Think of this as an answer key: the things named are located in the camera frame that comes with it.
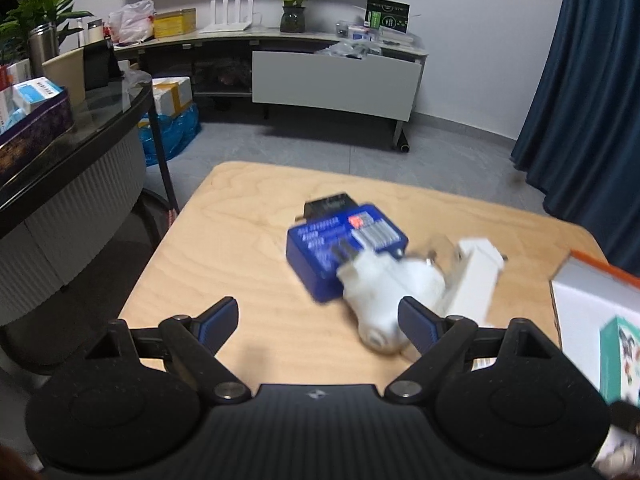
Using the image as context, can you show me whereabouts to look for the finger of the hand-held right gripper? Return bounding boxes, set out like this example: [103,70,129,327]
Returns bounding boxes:
[607,401,640,435]

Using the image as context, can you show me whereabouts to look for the white router with antennas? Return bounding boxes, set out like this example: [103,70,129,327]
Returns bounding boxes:
[200,0,254,34]

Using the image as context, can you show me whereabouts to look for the blue curtain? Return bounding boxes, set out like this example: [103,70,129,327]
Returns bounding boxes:
[510,0,640,281]

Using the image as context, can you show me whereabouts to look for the dark green display box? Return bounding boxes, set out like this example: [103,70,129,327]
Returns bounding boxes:
[364,0,411,31]

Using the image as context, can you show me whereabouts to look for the white red plastic bag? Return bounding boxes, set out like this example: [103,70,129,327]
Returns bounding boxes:
[107,0,156,45]

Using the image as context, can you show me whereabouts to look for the leafy green plant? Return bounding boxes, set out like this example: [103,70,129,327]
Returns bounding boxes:
[0,0,94,56]

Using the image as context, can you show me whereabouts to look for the white plastic bottle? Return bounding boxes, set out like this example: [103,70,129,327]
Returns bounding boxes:
[336,251,449,357]

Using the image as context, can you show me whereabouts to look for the red white medicine box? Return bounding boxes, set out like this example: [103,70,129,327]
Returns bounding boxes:
[0,60,32,131]

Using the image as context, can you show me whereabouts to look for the blue white medicine box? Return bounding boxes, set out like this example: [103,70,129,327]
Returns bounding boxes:
[12,76,65,113]

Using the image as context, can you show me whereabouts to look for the green white bandage box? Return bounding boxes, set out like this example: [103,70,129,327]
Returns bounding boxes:
[599,316,640,406]

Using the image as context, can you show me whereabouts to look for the small black box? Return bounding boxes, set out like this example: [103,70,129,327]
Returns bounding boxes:
[304,191,360,222]

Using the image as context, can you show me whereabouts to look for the blue box with barcode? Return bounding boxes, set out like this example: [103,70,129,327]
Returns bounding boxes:
[286,203,409,304]

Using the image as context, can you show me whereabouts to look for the blue plastic bag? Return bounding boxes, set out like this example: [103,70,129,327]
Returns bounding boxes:
[137,105,202,167]

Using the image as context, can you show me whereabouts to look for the yellow carton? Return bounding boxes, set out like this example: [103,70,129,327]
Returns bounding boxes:
[152,8,197,38]

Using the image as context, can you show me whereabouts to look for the purple patterned box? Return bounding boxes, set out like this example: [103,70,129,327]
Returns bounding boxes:
[0,87,75,181]

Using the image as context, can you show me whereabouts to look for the white block charger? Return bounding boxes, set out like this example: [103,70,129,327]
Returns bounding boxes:
[442,237,507,328]

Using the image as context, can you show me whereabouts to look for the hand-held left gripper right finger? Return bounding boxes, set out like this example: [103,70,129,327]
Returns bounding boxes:
[385,296,563,405]

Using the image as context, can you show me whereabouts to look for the orange cardboard box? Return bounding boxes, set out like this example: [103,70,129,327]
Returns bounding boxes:
[549,250,640,406]

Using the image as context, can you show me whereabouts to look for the white yellow floor cartons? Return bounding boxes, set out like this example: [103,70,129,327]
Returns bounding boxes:
[150,76,193,116]

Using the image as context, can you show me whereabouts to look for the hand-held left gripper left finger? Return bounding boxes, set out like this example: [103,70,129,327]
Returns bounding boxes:
[85,296,253,405]

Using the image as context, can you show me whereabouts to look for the clear plastic packets pile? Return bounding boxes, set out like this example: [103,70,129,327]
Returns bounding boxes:
[315,41,382,61]

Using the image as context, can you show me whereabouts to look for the black glass side table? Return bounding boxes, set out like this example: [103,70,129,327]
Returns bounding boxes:
[0,67,173,361]

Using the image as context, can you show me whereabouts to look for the steel tumbler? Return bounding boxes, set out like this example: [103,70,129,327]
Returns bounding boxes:
[27,21,60,78]

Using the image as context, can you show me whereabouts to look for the grey white tv cabinet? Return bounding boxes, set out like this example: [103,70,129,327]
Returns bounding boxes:
[115,25,429,136]

